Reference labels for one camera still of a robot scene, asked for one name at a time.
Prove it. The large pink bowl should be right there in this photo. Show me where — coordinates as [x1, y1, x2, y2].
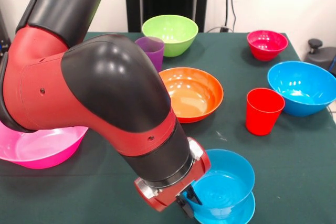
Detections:
[0, 121, 89, 170]

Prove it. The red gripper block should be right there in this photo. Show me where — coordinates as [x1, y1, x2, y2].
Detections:
[134, 145, 212, 219]

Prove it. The green bowl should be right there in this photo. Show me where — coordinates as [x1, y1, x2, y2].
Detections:
[141, 14, 200, 58]

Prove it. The black pedestal foot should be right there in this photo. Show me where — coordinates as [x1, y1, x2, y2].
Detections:
[304, 38, 336, 75]

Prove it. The small red bowl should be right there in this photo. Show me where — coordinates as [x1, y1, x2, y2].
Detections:
[246, 30, 289, 62]

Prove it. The dark green tablecloth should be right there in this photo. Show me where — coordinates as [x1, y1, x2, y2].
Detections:
[0, 31, 336, 224]

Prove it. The red cup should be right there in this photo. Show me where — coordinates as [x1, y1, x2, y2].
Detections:
[245, 88, 286, 136]

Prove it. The orange bowl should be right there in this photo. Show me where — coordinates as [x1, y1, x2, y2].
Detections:
[159, 67, 225, 124]

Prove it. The purple cup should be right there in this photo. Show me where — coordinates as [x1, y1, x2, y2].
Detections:
[134, 36, 165, 73]

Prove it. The large blue bowl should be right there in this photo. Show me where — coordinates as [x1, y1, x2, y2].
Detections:
[267, 61, 336, 118]

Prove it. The black equipment tower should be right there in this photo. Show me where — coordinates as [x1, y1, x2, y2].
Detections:
[0, 11, 12, 57]

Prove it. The small blue ridged bowl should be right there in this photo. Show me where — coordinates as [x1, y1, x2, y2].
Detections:
[193, 191, 256, 224]

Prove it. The medium blue bowl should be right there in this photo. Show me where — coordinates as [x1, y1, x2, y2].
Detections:
[190, 149, 256, 213]

